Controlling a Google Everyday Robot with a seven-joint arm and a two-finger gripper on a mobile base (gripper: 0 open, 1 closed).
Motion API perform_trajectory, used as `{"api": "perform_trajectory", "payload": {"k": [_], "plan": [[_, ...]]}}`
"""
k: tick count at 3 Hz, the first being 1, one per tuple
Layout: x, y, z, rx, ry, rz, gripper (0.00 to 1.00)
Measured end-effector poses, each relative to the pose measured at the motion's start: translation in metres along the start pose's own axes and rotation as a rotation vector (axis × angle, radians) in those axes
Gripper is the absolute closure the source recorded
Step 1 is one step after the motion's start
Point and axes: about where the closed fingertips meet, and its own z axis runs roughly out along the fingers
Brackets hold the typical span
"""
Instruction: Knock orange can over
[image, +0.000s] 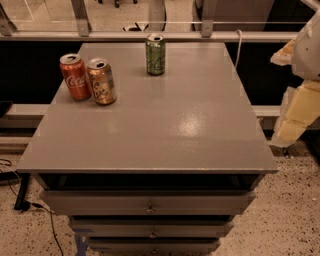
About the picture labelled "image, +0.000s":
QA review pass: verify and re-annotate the bottom grey drawer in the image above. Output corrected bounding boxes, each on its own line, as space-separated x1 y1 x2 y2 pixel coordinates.
88 238 220 254

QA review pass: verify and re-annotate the red Coca-Cola can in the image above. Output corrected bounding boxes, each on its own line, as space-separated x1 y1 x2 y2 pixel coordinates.
60 53 91 100

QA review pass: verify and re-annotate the white hanging cable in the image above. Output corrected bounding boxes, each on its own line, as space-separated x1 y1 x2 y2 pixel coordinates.
234 29 244 70

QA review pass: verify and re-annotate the middle grey drawer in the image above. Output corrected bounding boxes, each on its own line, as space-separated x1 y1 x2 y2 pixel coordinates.
70 218 233 238

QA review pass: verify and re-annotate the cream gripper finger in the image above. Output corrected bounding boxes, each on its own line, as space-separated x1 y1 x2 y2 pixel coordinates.
271 80 320 147
270 39 295 66

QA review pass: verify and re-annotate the metal railing frame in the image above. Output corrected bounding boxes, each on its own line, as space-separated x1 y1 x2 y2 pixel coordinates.
0 0 320 44

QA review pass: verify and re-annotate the grey drawer cabinet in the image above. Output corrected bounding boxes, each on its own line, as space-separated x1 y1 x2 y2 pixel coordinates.
16 42 279 256

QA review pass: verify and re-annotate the grey drawer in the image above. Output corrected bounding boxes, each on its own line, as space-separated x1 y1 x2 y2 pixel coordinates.
70 218 233 238
88 238 220 254
40 191 255 216

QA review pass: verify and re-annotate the orange soda can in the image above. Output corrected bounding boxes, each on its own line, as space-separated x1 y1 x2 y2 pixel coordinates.
87 57 117 105

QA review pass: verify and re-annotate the top grey drawer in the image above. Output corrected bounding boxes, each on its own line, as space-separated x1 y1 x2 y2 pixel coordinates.
40 191 255 216

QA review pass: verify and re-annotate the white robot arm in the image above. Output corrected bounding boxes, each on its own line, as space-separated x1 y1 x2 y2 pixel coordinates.
271 10 320 148

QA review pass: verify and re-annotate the black floor cable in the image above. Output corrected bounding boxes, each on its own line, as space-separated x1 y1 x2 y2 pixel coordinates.
0 158 65 256

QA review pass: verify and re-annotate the green soda can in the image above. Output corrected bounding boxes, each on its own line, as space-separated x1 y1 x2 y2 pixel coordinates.
145 33 166 75

